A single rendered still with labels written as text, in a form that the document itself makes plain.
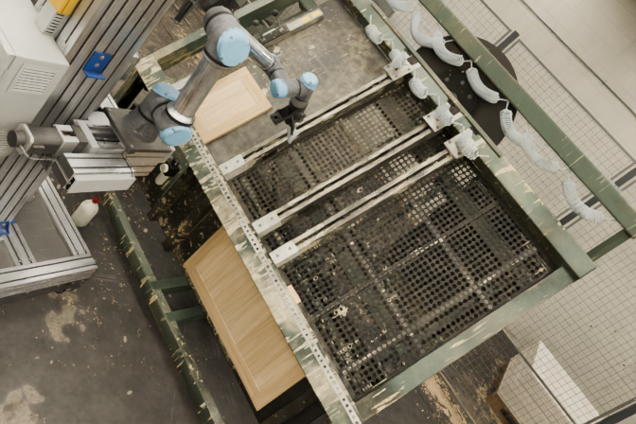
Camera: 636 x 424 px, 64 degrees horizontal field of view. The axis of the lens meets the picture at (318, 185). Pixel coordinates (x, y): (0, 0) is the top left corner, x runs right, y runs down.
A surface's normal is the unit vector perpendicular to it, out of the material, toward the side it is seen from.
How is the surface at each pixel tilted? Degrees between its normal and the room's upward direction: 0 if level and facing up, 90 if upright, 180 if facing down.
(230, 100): 56
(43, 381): 0
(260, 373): 90
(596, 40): 90
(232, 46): 83
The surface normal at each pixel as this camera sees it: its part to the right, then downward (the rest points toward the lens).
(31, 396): 0.68, -0.62
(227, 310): -0.53, -0.04
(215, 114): -0.07, -0.38
